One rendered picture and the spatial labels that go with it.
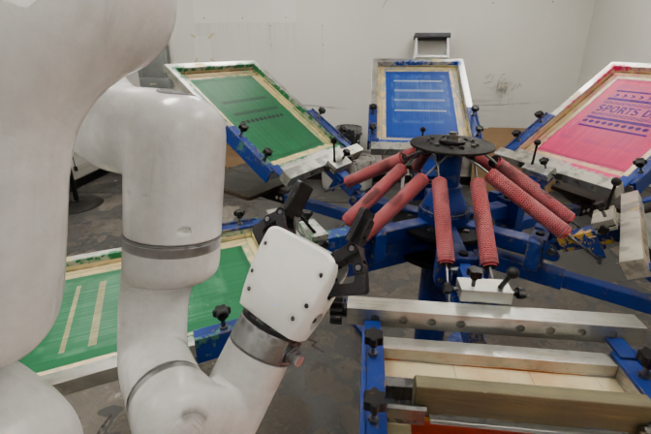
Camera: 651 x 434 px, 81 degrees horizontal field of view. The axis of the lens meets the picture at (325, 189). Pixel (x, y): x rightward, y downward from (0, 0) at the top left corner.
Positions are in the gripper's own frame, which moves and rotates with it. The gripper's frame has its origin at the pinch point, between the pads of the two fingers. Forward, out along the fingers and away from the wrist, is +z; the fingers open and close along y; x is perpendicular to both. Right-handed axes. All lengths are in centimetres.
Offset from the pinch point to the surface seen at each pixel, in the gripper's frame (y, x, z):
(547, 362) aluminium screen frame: -30, 66, -7
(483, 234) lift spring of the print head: -4, 83, 17
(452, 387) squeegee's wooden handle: -16.4, 41.1, -18.2
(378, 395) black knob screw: -6.6, 33.8, -25.1
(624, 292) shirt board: -44, 112, 21
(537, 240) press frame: -17, 101, 25
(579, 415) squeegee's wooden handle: -36, 51, -12
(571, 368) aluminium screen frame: -34, 68, -6
